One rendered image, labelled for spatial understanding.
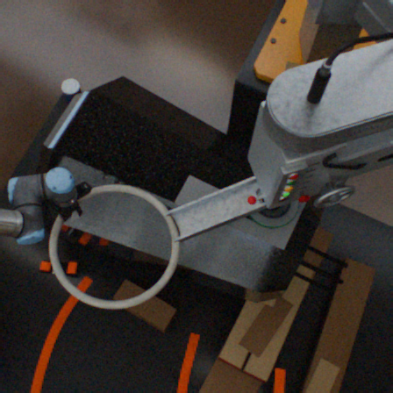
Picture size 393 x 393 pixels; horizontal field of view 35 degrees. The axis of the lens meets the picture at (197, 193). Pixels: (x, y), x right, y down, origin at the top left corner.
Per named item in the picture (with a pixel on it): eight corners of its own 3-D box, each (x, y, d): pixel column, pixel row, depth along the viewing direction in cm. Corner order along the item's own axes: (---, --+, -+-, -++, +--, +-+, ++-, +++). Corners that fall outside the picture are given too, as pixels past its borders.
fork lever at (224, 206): (330, 139, 235) (329, 135, 230) (350, 185, 229) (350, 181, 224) (164, 207, 243) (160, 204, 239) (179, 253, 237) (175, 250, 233)
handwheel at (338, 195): (339, 176, 224) (350, 160, 210) (350, 201, 221) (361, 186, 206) (301, 189, 222) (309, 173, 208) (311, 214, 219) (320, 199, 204)
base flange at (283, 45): (290, -5, 295) (292, -12, 290) (388, 32, 289) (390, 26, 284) (250, 75, 279) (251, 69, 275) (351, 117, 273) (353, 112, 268)
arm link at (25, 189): (8, 205, 205) (46, 200, 207) (4, 174, 209) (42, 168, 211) (13, 214, 214) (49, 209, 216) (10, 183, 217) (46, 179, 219)
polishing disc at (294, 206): (264, 167, 255) (264, 167, 254) (308, 196, 251) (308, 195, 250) (235, 207, 249) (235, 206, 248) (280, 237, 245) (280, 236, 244)
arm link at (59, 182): (41, 167, 210) (71, 163, 211) (46, 182, 221) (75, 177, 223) (45, 192, 207) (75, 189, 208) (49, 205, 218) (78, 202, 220)
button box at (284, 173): (289, 192, 210) (304, 159, 183) (292, 199, 209) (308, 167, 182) (267, 199, 209) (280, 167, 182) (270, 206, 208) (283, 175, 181)
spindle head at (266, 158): (334, 132, 233) (368, 68, 191) (358, 183, 226) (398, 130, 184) (245, 160, 228) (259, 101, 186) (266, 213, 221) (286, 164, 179)
